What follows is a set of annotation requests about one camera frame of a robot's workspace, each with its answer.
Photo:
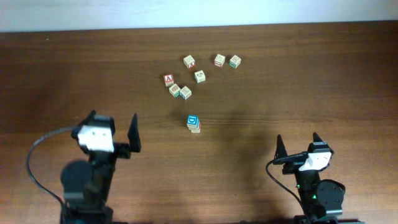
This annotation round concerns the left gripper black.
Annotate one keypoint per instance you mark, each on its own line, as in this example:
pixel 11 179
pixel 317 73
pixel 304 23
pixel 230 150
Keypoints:
pixel 122 149

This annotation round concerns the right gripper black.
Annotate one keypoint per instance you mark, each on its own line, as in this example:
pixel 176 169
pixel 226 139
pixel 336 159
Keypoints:
pixel 289 168

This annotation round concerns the plain wooden block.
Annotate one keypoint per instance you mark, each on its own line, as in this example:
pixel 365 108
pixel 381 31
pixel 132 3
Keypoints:
pixel 193 121

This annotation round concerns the wooden block orange letter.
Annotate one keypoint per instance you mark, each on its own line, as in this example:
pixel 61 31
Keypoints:
pixel 199 127

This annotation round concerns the wooden block letter N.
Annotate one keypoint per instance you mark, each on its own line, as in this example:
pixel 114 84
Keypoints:
pixel 196 131

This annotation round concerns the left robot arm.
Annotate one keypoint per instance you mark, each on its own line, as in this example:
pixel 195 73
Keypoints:
pixel 86 184

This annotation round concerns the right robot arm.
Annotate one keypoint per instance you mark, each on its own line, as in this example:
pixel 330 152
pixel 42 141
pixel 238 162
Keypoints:
pixel 320 200

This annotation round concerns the wooden block green edge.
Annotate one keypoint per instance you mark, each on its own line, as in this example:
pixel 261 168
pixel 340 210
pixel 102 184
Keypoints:
pixel 174 90

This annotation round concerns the red letter A block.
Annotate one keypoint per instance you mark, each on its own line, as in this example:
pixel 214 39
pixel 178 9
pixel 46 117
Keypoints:
pixel 168 80

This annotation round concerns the wooden block blue picture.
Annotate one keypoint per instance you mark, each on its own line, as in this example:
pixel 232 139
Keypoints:
pixel 200 76

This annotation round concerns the wooden block red side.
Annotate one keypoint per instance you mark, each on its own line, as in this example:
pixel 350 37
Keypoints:
pixel 189 61

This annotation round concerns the wooden block green side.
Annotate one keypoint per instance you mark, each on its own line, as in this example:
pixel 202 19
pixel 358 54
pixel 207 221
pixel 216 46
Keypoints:
pixel 235 61

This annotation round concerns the wooden block red bottom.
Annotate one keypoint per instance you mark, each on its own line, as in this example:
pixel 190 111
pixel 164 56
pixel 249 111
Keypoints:
pixel 219 60

